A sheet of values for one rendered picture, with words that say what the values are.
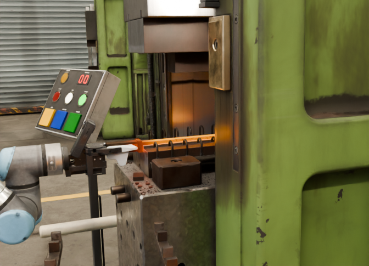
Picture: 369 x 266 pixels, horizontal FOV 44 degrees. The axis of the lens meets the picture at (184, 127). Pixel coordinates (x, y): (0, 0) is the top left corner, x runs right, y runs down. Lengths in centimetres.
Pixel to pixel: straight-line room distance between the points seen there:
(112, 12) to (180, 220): 529
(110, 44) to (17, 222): 527
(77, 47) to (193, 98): 785
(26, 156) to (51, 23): 812
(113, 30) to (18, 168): 515
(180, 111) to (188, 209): 47
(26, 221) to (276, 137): 63
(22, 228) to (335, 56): 85
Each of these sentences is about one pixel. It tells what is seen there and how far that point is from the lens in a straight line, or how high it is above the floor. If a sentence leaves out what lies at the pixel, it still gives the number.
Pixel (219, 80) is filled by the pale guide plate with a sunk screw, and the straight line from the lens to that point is 109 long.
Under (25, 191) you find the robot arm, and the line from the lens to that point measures 132.
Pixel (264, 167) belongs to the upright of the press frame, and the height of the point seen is 103.
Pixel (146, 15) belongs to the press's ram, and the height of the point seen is 137.
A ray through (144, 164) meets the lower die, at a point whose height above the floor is 94.
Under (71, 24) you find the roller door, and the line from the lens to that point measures 940.
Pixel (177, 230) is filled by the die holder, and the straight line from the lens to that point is 124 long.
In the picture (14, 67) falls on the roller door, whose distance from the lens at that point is 936.
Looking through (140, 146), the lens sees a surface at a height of 100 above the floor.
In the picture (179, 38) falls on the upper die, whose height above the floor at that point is 131.
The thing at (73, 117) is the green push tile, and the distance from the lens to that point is 178.
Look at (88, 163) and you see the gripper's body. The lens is 132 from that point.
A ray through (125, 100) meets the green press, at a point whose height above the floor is 53.
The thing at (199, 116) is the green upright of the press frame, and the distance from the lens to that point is 162.
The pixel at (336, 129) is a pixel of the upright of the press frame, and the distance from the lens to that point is 106.
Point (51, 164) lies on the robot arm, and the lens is 130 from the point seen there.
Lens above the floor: 130
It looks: 11 degrees down
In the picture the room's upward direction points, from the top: 1 degrees counter-clockwise
